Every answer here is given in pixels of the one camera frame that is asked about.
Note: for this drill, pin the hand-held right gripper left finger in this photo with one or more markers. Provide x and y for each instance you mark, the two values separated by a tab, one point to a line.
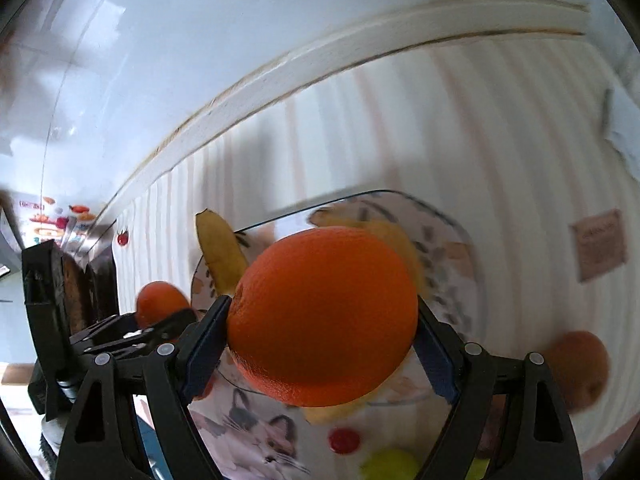
202	355

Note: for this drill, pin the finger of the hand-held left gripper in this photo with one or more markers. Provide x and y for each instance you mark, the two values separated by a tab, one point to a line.
167	322
125	347

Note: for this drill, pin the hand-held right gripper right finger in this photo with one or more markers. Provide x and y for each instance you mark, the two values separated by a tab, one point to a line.
437	360

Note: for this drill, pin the small tangerine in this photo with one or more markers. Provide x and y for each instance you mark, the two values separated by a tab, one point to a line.
157	300

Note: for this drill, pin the patterned glass plate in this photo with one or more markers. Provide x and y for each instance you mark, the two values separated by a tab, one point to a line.
450	270

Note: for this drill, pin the large green apple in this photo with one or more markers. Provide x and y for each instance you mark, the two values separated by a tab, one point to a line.
390	466

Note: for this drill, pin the large orange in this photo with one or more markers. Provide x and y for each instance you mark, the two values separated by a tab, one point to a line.
325	320

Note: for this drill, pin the red cherry tomato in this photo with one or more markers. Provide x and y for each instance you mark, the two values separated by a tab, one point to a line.
344	440

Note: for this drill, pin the small tomato sticker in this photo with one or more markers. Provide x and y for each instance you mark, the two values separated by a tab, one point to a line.
122	238

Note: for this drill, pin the brown square label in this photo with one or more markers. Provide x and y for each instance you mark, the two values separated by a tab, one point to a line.
600	247

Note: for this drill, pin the striped tablecloth with cat print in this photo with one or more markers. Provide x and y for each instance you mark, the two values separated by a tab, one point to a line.
500	160

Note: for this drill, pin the white folded cloth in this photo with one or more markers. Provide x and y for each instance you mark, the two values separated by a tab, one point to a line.
625	130

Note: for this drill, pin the white counter edge strip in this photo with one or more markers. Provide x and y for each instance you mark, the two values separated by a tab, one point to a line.
350	45

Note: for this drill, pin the colourful wall stickers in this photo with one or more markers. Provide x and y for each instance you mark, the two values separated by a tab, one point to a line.
55	217

